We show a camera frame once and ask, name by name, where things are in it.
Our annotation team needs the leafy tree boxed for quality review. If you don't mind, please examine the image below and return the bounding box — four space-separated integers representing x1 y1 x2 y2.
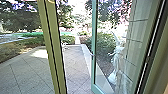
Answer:
0 0 43 34

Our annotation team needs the green hedge bush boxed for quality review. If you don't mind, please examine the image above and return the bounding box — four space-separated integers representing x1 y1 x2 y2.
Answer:
83 31 117 59

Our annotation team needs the reddish low shrub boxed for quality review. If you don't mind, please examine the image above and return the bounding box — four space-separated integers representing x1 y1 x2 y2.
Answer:
0 35 46 64

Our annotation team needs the green framed glass door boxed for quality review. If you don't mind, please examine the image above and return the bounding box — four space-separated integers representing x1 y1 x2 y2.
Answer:
90 0 158 94

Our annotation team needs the green framed glass window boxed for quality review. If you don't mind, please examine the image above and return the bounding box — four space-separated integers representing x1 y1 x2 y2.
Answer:
0 0 68 94

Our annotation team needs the low green hedge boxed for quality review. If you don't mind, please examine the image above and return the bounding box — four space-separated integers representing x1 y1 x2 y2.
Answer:
59 34 76 46

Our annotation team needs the pale outdoor bench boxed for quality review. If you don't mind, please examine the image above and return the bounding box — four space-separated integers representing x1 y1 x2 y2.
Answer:
60 41 68 51

